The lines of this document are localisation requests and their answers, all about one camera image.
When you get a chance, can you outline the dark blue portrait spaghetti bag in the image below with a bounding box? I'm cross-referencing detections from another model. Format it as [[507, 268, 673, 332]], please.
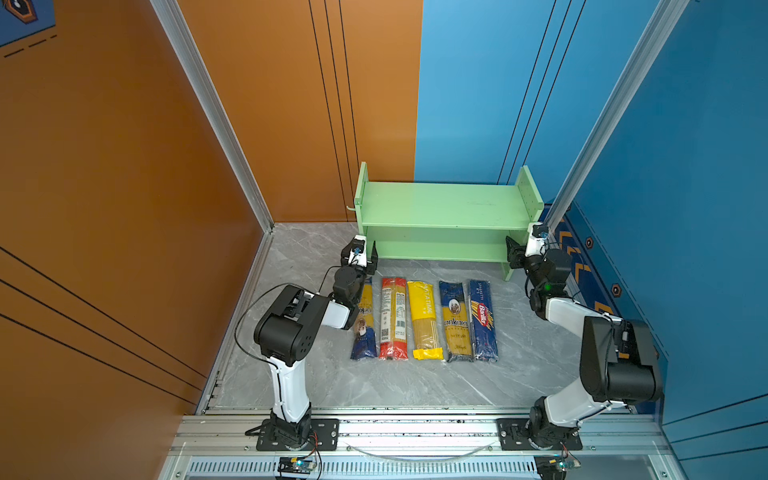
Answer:
[[439, 281, 474, 362]]

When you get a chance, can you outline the blue yellow spaghetti bag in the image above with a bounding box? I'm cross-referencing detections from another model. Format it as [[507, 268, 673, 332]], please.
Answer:
[[350, 278, 378, 360]]

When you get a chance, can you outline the red white spaghetti bag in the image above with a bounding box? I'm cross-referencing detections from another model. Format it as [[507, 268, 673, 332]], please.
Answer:
[[379, 277, 408, 360]]

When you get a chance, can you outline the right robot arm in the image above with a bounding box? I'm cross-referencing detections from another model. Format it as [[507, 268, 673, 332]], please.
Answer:
[[506, 233, 663, 450]]

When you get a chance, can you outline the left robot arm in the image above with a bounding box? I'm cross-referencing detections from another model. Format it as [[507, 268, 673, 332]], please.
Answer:
[[254, 235, 378, 449]]

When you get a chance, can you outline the green wooden two-tier shelf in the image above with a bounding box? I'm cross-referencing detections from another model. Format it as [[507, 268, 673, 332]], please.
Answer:
[[354, 163, 544, 281]]

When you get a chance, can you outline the blue Barilla spaghetti box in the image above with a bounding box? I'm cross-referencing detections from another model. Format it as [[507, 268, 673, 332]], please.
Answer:
[[469, 279, 499, 362]]

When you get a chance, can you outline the right green circuit board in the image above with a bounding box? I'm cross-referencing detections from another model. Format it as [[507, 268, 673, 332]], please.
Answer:
[[534, 456, 581, 480]]

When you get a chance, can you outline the green circuit board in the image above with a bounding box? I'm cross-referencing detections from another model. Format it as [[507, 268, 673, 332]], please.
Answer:
[[276, 456, 320, 480], [534, 456, 581, 480]]

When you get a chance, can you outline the left green circuit board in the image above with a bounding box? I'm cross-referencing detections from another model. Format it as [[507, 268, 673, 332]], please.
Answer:
[[276, 456, 320, 480]]

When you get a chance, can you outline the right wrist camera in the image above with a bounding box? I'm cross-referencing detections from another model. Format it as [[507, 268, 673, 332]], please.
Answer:
[[525, 222, 549, 257]]

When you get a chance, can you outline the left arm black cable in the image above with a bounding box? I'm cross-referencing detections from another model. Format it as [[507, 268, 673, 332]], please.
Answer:
[[233, 263, 343, 373]]

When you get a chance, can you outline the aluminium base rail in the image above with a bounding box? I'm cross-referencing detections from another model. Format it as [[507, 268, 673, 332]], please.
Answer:
[[159, 408, 686, 479]]

